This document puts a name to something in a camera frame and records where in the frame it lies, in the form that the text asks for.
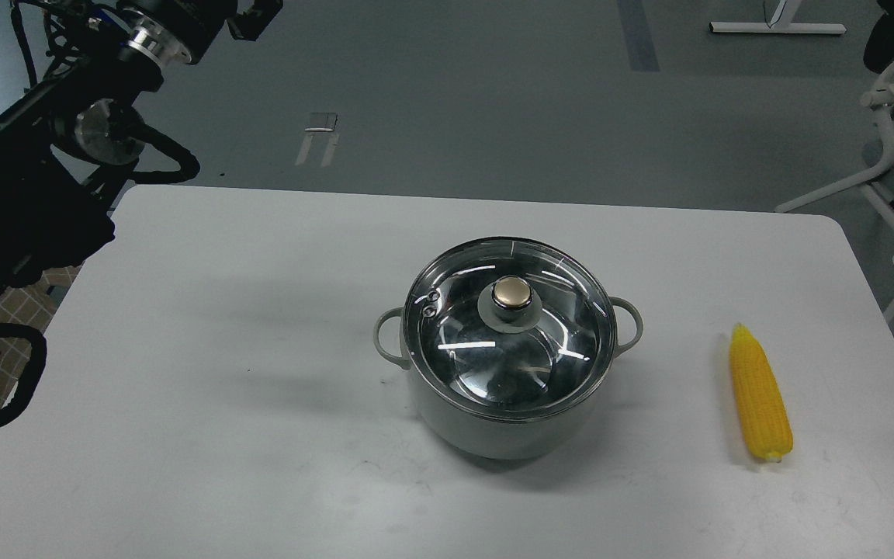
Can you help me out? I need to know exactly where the white desk foot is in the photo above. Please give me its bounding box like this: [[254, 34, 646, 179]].
[[709, 1, 847, 36]]

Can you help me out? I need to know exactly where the glass pot lid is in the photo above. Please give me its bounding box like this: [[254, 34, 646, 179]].
[[401, 237, 632, 422]]

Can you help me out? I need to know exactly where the grey steel cooking pot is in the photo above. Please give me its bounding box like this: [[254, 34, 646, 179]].
[[372, 280, 643, 460]]

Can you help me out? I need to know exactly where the yellow corn cob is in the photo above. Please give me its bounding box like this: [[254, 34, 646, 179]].
[[729, 323, 794, 463]]

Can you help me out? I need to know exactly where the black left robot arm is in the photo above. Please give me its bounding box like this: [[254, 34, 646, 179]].
[[0, 1, 284, 428]]

